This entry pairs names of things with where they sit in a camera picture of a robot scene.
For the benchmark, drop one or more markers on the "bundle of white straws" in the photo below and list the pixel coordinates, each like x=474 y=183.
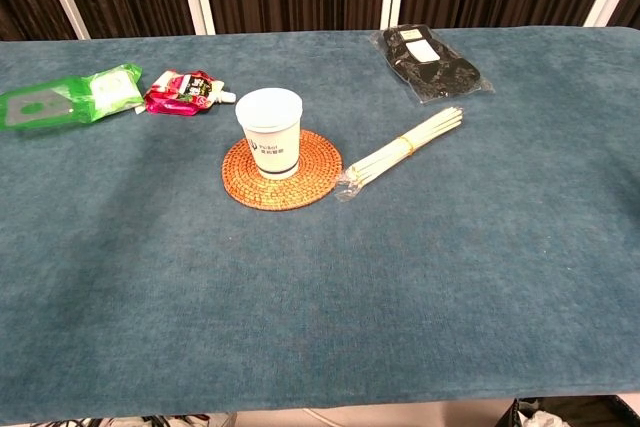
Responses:
x=400 y=150

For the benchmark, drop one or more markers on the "blue velvet tablecloth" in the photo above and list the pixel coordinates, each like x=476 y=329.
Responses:
x=320 y=247

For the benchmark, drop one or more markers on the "white paper cup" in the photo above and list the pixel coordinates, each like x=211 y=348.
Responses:
x=272 y=134

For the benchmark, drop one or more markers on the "red spouted drink pouch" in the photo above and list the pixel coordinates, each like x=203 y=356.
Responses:
x=182 y=93

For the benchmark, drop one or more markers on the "black storage bin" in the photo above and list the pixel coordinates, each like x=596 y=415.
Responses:
x=575 y=412

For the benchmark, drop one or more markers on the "black socks in plastic bag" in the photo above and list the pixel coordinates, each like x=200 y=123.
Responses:
x=431 y=63

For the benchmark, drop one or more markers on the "green plastic pouch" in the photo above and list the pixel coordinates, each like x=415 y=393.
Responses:
x=65 y=99

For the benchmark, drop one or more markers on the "round woven orange coaster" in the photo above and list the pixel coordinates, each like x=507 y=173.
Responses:
x=283 y=187

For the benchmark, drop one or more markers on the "yellow rubber band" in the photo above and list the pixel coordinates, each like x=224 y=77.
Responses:
x=408 y=144

